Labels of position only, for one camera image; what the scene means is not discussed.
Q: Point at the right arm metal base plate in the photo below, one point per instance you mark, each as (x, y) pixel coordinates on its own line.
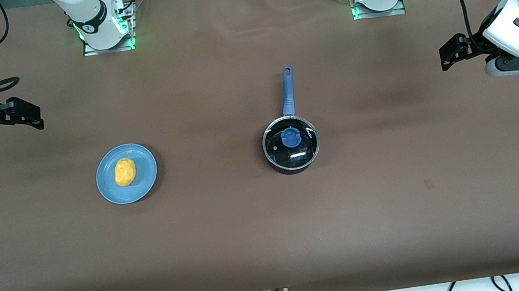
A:
(91, 51)

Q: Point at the yellow potato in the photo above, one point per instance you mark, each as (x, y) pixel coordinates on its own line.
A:
(124, 172)

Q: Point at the blue round plate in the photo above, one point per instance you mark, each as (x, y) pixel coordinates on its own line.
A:
(144, 169)

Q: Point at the brown table cover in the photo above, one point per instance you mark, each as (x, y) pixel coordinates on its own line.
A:
(272, 226)

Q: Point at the glass lid blue knob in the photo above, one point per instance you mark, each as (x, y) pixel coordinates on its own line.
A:
(302, 151)

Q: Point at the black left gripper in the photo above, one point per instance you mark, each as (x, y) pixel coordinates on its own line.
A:
(475, 43)

